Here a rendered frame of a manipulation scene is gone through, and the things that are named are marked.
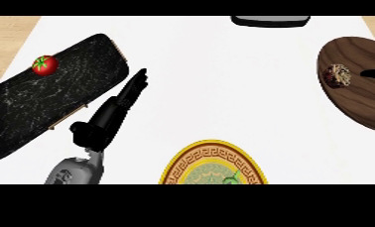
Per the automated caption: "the red tomato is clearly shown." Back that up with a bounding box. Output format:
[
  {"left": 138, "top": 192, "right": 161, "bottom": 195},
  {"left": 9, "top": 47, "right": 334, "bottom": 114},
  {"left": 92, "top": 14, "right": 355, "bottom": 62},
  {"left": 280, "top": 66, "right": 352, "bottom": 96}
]
[{"left": 32, "top": 55, "right": 61, "bottom": 77}]

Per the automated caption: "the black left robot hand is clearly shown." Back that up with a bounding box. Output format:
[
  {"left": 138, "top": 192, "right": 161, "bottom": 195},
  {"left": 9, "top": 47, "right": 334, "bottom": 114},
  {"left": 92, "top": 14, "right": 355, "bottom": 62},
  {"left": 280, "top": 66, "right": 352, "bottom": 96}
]
[{"left": 70, "top": 67, "right": 150, "bottom": 154}]

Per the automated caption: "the brown wooden plate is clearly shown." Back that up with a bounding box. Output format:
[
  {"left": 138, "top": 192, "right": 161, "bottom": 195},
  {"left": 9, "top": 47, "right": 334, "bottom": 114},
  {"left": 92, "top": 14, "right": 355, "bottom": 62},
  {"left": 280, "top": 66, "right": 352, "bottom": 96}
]
[{"left": 316, "top": 37, "right": 375, "bottom": 131}]

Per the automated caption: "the brown cupcake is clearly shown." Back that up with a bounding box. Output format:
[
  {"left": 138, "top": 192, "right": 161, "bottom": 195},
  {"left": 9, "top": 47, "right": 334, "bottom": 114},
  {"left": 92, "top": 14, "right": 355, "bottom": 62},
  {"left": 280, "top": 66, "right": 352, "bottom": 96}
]
[{"left": 324, "top": 63, "right": 353, "bottom": 89}]

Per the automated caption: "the dark grey appliance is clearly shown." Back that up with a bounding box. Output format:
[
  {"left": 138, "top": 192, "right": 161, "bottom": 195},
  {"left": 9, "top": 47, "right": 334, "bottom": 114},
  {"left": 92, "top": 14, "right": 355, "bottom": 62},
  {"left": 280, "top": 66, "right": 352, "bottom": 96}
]
[{"left": 231, "top": 15, "right": 312, "bottom": 29}]

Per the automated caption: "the black marble cutting board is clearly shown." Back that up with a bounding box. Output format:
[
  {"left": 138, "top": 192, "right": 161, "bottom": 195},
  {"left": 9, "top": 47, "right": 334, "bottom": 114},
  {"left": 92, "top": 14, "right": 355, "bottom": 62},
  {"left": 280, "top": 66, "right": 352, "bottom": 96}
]
[{"left": 0, "top": 33, "right": 132, "bottom": 160}]

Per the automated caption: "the yellow patterned bowl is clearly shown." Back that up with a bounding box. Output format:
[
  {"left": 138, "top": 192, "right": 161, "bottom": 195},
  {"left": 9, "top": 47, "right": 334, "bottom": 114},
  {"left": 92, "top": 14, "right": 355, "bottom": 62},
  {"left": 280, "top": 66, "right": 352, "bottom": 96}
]
[{"left": 158, "top": 139, "right": 271, "bottom": 185}]

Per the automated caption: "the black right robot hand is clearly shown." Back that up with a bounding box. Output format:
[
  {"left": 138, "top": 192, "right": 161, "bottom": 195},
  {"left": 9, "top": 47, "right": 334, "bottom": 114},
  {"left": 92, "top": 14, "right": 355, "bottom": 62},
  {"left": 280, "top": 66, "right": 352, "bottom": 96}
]
[{"left": 359, "top": 68, "right": 375, "bottom": 79}]

